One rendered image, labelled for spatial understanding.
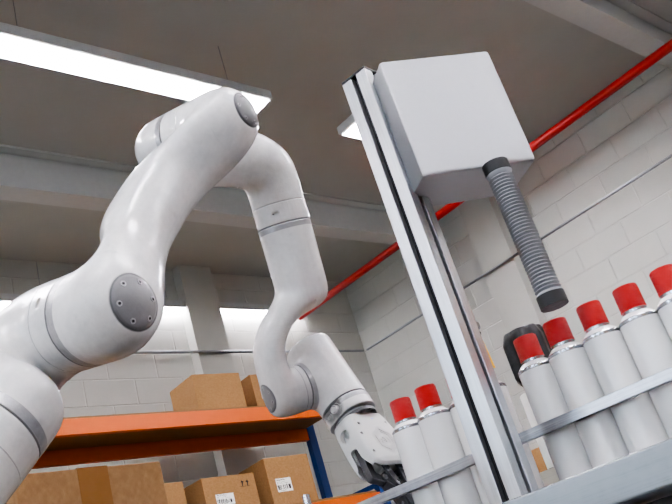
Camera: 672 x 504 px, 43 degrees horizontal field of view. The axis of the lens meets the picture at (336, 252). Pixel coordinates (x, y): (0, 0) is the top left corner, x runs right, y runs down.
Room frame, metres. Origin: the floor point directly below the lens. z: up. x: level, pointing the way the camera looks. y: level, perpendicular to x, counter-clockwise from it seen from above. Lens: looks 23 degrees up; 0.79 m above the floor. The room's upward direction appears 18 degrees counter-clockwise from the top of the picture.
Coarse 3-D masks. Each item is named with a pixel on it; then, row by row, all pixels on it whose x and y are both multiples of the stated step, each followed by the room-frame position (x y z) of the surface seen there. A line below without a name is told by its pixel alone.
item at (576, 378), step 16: (560, 320) 1.11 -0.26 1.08; (560, 336) 1.11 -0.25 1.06; (560, 352) 1.10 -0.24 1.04; (576, 352) 1.10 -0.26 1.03; (560, 368) 1.11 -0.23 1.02; (576, 368) 1.10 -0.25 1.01; (592, 368) 1.11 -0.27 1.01; (560, 384) 1.12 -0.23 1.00; (576, 384) 1.10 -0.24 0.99; (592, 384) 1.10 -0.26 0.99; (576, 400) 1.11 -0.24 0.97; (592, 400) 1.10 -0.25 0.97; (592, 416) 1.10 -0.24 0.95; (608, 416) 1.10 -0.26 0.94; (592, 432) 1.10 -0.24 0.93; (608, 432) 1.10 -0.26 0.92; (592, 448) 1.11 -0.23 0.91; (608, 448) 1.10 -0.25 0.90; (624, 448) 1.10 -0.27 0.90; (592, 464) 1.12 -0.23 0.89
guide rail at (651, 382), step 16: (640, 384) 1.04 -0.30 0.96; (656, 384) 1.03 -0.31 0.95; (608, 400) 1.07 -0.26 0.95; (624, 400) 1.06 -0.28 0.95; (560, 416) 1.11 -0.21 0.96; (576, 416) 1.10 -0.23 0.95; (528, 432) 1.14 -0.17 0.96; (544, 432) 1.13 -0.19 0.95; (448, 464) 1.22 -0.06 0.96; (464, 464) 1.20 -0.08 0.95; (416, 480) 1.25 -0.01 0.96; (432, 480) 1.24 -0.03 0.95; (384, 496) 1.29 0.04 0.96
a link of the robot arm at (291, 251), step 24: (264, 240) 1.27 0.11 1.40; (288, 240) 1.25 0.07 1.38; (312, 240) 1.28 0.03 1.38; (288, 264) 1.27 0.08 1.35; (312, 264) 1.28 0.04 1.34; (288, 288) 1.28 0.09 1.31; (312, 288) 1.29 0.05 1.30; (288, 312) 1.27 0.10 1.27; (264, 336) 1.28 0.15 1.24; (264, 360) 1.29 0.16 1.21; (264, 384) 1.31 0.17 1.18; (288, 384) 1.30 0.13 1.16; (288, 408) 1.31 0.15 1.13
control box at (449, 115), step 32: (384, 64) 0.99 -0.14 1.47; (416, 64) 1.01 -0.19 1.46; (448, 64) 1.02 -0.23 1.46; (480, 64) 1.04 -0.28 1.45; (384, 96) 1.01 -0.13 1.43; (416, 96) 1.00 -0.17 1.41; (448, 96) 1.02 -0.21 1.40; (480, 96) 1.03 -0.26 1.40; (416, 128) 0.99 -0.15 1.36; (448, 128) 1.01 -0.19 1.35; (480, 128) 1.02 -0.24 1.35; (512, 128) 1.04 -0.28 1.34; (416, 160) 0.99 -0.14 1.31; (448, 160) 1.00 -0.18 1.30; (480, 160) 1.02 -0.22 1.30; (512, 160) 1.03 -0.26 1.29; (416, 192) 1.03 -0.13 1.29; (448, 192) 1.06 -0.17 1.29; (480, 192) 1.09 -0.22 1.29
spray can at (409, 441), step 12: (396, 408) 1.28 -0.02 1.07; (408, 408) 1.28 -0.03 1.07; (396, 420) 1.28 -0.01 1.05; (408, 420) 1.28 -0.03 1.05; (396, 432) 1.28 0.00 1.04; (408, 432) 1.27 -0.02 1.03; (420, 432) 1.27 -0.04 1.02; (396, 444) 1.29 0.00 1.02; (408, 444) 1.27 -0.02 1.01; (420, 444) 1.27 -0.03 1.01; (408, 456) 1.27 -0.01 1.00; (420, 456) 1.27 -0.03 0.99; (408, 468) 1.28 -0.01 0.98; (420, 468) 1.27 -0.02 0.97; (432, 468) 1.27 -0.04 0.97; (408, 480) 1.28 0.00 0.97; (420, 492) 1.27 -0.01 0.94; (432, 492) 1.27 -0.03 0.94
